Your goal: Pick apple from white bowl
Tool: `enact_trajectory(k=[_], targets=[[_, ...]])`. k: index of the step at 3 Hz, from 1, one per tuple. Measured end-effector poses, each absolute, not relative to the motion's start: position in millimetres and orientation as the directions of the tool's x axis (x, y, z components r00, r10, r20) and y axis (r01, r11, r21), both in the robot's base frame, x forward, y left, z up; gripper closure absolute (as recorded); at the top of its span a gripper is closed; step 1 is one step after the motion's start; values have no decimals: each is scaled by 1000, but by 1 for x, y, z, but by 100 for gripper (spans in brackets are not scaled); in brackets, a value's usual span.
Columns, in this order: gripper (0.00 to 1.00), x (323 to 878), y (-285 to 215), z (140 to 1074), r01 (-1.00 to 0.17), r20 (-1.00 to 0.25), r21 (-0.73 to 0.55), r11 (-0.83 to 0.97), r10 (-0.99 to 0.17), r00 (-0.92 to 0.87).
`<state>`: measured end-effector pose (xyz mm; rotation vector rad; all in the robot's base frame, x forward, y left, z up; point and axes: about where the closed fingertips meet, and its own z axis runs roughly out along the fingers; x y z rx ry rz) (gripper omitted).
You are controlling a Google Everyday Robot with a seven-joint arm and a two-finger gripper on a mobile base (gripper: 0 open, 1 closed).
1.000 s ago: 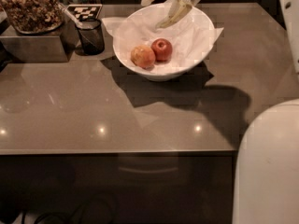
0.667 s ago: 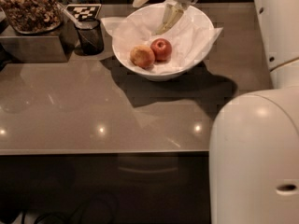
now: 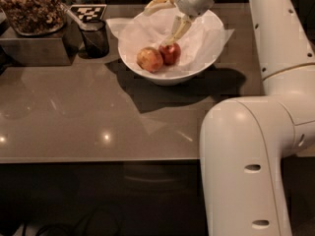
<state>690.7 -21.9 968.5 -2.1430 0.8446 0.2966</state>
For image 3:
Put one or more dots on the white ceramic bowl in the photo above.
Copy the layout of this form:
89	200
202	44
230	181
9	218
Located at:
170	75

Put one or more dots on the utensil in mesh cup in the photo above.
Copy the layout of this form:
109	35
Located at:
68	11

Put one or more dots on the black white fiducial marker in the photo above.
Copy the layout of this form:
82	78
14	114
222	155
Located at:
89	11

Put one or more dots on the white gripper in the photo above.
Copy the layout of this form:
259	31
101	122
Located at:
190	8

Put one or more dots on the red apple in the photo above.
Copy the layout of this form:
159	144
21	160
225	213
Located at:
170	53

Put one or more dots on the metal box stand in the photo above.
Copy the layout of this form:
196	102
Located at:
56	49

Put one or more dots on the yellow-red apple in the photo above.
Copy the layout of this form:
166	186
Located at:
149	59

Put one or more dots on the white paper liner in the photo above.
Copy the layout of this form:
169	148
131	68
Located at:
203	40

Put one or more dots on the black mesh cup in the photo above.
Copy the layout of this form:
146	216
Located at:
95	38

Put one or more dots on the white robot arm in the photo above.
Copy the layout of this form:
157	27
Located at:
244	140

